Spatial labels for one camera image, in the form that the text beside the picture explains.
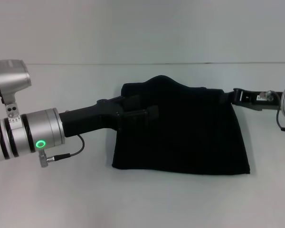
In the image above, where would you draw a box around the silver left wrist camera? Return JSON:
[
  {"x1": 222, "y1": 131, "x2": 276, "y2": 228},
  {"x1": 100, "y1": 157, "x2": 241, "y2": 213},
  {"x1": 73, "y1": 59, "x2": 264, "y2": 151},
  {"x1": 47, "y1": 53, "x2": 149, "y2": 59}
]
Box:
[{"x1": 0, "y1": 59, "x2": 33, "y2": 119}]

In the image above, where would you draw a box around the black shirt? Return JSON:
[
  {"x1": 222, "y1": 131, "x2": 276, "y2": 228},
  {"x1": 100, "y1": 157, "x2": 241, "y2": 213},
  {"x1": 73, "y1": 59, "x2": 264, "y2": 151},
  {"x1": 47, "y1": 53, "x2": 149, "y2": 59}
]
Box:
[{"x1": 111, "y1": 75, "x2": 251, "y2": 178}]

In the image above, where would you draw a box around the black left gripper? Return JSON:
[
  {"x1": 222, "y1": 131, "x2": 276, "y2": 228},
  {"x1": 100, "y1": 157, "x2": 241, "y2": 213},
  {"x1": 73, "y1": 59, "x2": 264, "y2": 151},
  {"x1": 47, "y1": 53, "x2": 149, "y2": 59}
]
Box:
[{"x1": 59, "y1": 95, "x2": 160, "y2": 139}]

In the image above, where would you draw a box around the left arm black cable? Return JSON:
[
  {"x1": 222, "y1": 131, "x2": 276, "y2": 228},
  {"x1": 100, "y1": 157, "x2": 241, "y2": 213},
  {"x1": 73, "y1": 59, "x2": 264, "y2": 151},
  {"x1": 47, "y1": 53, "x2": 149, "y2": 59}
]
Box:
[{"x1": 38, "y1": 133, "x2": 86, "y2": 168}]

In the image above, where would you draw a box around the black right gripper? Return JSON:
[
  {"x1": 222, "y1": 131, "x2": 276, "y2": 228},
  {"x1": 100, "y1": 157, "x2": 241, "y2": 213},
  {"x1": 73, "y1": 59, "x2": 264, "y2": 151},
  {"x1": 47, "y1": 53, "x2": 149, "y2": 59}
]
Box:
[{"x1": 232, "y1": 87, "x2": 285, "y2": 112}]

